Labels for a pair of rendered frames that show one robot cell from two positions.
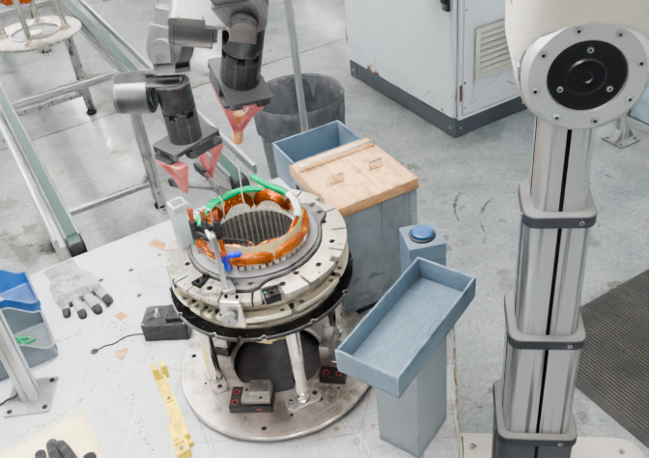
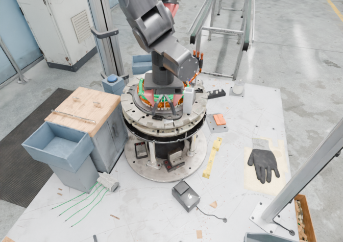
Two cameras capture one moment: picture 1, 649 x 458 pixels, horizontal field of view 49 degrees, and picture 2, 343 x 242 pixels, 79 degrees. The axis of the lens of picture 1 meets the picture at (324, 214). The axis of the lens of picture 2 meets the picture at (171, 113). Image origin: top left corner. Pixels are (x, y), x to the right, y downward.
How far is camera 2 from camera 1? 1.55 m
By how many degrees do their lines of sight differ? 91
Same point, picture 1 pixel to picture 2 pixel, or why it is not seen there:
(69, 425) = (252, 185)
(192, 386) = (200, 155)
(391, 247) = not seen: hidden behind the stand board
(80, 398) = (243, 195)
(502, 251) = not seen: outside the picture
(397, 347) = not seen: hidden behind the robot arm
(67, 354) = (239, 233)
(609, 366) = (38, 173)
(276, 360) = (165, 146)
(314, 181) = (100, 114)
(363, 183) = (93, 98)
